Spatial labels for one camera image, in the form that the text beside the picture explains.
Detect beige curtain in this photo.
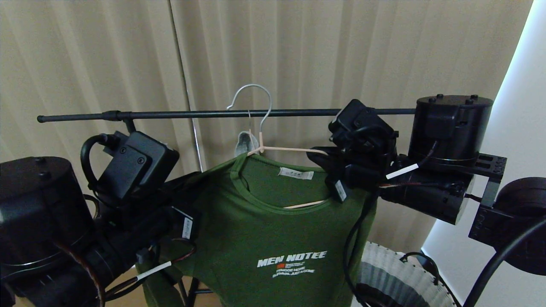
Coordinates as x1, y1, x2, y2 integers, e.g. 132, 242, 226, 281
0, 0, 534, 256

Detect green printed shirt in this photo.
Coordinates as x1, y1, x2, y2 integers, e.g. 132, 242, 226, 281
142, 153, 378, 307

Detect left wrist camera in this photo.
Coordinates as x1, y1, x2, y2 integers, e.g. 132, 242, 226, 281
102, 130, 180, 203

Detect pale grey shorts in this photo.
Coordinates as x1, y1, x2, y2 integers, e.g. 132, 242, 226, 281
235, 131, 260, 157

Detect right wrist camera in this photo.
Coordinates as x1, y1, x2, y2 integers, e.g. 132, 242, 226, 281
328, 99, 399, 156

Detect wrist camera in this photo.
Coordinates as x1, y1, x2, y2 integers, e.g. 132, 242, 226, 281
102, 130, 180, 203
328, 99, 399, 156

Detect black cable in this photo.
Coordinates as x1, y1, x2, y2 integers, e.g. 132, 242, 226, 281
462, 217, 546, 307
343, 190, 380, 307
80, 133, 120, 192

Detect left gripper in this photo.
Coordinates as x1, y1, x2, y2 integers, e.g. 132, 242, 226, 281
115, 172, 202, 256

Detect white laundry basket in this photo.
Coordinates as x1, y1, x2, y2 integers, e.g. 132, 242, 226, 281
355, 241, 458, 307

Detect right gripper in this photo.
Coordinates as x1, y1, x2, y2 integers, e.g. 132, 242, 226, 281
306, 145, 386, 203

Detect black clothes rack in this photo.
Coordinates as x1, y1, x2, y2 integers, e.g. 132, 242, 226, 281
37, 108, 418, 307

